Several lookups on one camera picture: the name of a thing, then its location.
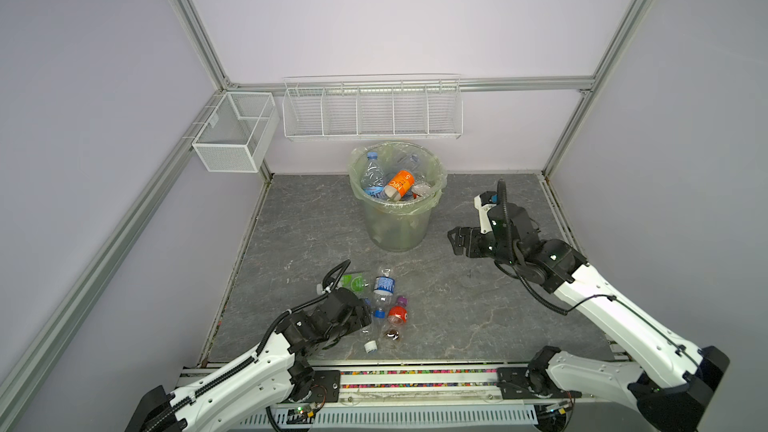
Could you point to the blue label bottle blue cap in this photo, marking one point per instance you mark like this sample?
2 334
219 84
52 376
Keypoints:
383 292

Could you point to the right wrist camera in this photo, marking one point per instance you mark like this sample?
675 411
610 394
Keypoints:
483 203

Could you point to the orange label bottle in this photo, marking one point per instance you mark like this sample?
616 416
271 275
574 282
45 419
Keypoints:
399 185

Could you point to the green-lined mesh waste bin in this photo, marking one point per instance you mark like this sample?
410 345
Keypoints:
397 226

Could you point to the crushed light blue label bottle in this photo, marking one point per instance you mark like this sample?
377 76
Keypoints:
373 181

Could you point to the light green label bottle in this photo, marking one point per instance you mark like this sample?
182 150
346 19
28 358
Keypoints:
355 282

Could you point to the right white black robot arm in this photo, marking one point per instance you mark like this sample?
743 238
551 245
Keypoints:
646 340

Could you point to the long white wire basket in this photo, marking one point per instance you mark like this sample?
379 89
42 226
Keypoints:
373 107

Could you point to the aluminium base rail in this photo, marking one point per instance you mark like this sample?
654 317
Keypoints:
420 384

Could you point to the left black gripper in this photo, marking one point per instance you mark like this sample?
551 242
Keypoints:
360 317

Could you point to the small white mesh basket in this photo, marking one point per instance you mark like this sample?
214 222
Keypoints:
236 135

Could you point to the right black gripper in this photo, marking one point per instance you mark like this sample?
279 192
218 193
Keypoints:
474 235

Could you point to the red cap cola bottle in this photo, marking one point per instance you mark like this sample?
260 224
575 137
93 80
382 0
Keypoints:
393 328

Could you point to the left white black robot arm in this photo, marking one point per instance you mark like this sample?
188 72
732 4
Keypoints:
275 370

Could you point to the red label scenic bottle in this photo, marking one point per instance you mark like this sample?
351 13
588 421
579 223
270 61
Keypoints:
422 189

